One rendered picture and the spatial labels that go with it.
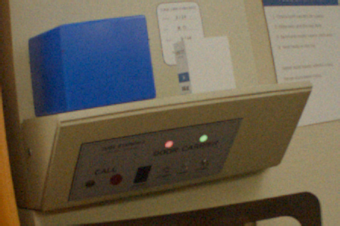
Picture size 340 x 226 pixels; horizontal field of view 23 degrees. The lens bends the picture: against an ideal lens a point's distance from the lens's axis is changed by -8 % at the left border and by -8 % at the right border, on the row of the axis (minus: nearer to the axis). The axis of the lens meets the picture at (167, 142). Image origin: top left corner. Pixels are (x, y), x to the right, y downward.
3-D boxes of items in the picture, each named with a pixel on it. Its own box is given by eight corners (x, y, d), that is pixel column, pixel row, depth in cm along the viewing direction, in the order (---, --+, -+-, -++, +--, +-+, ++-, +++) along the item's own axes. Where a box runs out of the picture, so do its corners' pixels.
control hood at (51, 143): (31, 211, 95) (17, 120, 94) (271, 165, 111) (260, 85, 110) (70, 218, 85) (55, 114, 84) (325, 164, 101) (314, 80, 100)
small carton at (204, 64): (180, 95, 101) (172, 43, 101) (223, 89, 103) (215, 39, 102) (192, 93, 97) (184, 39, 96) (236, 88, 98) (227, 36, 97)
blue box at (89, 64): (34, 117, 95) (26, 39, 94) (114, 105, 99) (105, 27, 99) (68, 112, 86) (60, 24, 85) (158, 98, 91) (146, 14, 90)
